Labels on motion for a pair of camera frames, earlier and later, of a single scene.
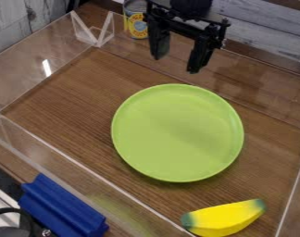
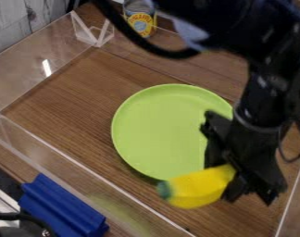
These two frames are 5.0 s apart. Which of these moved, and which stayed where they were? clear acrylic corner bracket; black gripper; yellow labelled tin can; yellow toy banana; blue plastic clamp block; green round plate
Moved: black gripper; yellow toy banana
Stayed: green round plate; yellow labelled tin can; blue plastic clamp block; clear acrylic corner bracket
